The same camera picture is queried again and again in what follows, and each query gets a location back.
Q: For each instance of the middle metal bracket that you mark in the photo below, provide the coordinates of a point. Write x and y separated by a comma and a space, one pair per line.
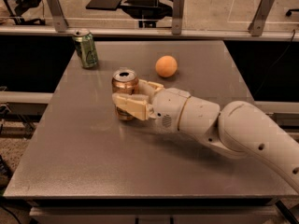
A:
177, 16

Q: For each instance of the left metal bracket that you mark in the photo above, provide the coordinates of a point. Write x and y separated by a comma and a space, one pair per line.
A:
59, 21

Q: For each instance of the metal rail barrier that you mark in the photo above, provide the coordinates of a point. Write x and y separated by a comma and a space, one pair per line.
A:
164, 34

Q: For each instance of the black office chair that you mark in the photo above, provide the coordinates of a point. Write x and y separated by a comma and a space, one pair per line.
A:
147, 12

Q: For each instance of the orange ball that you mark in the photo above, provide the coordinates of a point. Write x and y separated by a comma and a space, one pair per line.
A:
166, 66

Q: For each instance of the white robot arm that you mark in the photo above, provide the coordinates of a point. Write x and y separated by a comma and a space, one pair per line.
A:
236, 130

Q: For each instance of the green soda can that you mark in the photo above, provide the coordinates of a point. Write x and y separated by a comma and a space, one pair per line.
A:
85, 48

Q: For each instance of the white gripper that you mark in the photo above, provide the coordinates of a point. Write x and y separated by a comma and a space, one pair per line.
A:
168, 106

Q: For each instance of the orange soda can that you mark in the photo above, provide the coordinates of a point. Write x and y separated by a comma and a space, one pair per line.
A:
125, 80

